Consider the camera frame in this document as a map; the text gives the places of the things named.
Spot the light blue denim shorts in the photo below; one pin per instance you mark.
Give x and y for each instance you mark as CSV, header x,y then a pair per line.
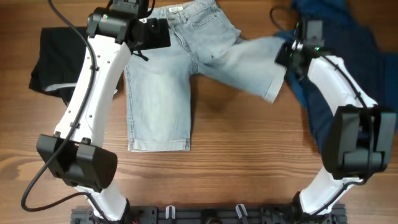
x,y
203,41

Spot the blue garment pile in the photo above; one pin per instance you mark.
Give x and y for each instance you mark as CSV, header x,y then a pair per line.
x,y
374,71

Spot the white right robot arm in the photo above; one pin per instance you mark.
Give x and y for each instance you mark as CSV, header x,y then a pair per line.
x,y
359,141

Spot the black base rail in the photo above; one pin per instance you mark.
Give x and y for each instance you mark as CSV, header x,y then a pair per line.
x,y
278,213

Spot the folded black shorts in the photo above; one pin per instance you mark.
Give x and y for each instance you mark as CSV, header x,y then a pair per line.
x,y
61,57

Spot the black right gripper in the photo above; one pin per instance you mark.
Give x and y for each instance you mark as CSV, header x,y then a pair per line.
x,y
283,57

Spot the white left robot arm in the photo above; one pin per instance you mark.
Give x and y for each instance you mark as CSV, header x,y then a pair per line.
x,y
74,153

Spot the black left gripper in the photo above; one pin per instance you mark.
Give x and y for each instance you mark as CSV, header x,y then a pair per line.
x,y
155,34

